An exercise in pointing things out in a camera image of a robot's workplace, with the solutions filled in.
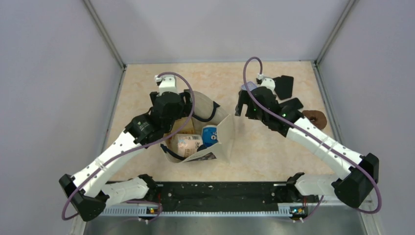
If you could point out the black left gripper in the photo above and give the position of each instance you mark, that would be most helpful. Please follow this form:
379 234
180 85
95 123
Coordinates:
185 108

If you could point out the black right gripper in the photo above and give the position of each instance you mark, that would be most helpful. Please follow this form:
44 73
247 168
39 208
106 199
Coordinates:
243 99

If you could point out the black smartphone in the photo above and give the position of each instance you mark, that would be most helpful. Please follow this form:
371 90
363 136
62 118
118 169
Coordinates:
294 103

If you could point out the lavender phone case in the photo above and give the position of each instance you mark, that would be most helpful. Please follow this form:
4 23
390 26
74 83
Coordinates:
249 86

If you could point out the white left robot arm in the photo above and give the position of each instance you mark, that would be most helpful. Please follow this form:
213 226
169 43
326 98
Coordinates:
88 191

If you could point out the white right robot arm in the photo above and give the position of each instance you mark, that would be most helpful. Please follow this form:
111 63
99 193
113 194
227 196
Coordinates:
354 176

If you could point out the black flat phone case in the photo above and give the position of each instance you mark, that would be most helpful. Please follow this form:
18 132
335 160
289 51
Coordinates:
284 86

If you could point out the pink snack packet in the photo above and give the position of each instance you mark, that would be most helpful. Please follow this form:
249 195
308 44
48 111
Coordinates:
185 145

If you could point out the beige tote bag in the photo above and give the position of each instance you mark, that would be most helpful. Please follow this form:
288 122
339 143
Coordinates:
206 112

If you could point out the blue snack packet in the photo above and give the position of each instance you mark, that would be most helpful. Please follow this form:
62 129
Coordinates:
209 135

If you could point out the brown donut on cup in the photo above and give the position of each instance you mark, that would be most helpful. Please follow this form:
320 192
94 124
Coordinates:
317 118

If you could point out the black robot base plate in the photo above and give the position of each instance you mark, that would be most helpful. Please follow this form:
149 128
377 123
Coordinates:
225 196

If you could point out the aluminium frame rail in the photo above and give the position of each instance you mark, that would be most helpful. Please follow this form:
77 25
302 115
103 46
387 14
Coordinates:
149 211

